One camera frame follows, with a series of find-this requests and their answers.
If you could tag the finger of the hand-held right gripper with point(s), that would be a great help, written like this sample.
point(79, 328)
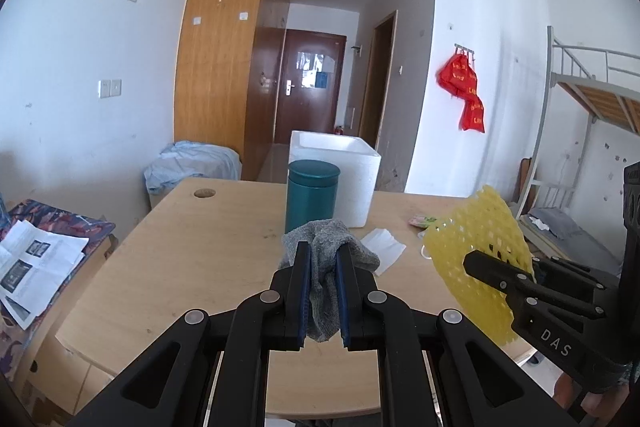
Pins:
point(500, 272)
point(580, 274)

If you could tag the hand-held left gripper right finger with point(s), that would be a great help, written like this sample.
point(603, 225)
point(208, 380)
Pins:
point(344, 297)

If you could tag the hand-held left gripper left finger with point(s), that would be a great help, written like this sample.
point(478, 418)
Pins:
point(301, 297)

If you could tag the grey sock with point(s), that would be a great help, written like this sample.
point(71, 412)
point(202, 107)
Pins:
point(325, 247)

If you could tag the yellow perforated plastic basket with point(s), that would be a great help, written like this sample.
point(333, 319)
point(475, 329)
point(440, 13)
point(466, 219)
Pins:
point(470, 227)

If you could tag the white foam box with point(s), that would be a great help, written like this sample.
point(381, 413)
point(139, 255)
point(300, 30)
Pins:
point(357, 187)

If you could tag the person's right hand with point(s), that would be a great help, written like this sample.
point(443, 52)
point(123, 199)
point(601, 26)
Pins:
point(595, 407)

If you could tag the grey pillow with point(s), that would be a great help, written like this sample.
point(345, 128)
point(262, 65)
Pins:
point(557, 222)

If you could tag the white tissue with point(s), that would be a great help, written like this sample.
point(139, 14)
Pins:
point(385, 247)

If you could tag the green pink snack packet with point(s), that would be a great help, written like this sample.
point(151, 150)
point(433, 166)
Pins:
point(422, 221)

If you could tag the brown wooden board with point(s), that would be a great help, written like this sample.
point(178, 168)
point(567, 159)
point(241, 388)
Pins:
point(526, 182)

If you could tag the teal metal canister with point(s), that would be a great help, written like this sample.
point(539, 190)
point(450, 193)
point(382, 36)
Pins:
point(310, 197)

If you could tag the red plastic bag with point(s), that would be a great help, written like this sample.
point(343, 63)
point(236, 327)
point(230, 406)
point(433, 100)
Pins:
point(457, 74)
point(472, 114)

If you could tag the light blue cloth pile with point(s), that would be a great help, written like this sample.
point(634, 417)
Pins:
point(192, 164)

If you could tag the grey metal bunk bed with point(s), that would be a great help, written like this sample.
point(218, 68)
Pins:
point(595, 92)

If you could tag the dark brown entrance door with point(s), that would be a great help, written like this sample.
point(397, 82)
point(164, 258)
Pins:
point(310, 112)

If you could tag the cardboard box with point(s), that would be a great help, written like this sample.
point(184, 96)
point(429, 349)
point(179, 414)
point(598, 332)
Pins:
point(65, 367)

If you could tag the wooden wardrobe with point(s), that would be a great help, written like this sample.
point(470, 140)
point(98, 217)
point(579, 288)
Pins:
point(215, 57)

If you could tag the white printed leaflets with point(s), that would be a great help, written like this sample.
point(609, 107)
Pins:
point(35, 262)

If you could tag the wooden side door frame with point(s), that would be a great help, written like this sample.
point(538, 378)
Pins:
point(380, 82)

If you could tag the metal wall hook rack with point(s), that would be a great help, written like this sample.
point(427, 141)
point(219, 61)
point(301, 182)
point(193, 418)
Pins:
point(464, 48)

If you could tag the white double wall socket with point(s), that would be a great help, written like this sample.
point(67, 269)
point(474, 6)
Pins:
point(110, 88)

